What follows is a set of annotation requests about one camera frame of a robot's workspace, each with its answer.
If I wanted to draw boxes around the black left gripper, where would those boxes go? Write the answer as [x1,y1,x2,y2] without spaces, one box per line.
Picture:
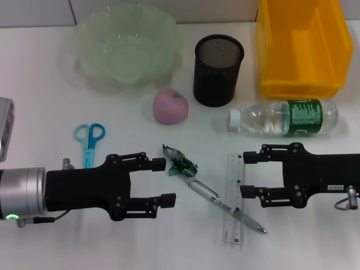
[44,151,177,222]

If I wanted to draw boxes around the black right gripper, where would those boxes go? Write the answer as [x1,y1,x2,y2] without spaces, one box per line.
[240,142,360,209]

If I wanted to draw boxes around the green plastic wrapper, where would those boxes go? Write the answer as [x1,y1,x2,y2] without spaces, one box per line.
[161,143,199,178]

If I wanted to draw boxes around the pink toy peach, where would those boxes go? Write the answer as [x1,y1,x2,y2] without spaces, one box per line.
[151,88,190,125]

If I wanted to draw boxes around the clear plastic ruler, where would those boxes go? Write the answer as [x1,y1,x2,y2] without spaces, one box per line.
[223,152,246,244]

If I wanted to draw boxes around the silver ballpoint pen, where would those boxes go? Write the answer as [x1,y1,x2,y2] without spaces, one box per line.
[184,178,268,235]

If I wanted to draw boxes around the blue and teal scissors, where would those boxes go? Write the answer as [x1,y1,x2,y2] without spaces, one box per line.
[74,123,106,169]

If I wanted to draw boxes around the clear bottle with green label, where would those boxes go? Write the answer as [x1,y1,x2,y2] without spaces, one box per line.
[227,98,339,138]

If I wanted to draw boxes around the green translucent fruit bowl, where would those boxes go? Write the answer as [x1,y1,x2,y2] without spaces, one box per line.
[63,7,183,95]

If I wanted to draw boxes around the black mesh cup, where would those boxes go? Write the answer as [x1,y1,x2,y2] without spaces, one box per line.
[192,34,245,107]

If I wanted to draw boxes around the yellow plastic bin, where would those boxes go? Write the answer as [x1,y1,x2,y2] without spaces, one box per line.
[255,0,354,99]

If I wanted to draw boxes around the right gripper cable with plugs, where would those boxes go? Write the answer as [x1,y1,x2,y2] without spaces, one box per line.
[334,184,360,211]

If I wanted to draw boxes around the gripper cable with plugs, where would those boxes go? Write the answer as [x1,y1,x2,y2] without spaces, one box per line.
[334,184,360,211]
[15,157,76,229]

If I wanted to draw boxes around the left gripper cable with plugs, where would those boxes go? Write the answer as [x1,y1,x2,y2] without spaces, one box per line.
[15,157,76,229]

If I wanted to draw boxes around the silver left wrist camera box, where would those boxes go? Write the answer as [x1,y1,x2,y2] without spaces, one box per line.
[0,97,15,163]

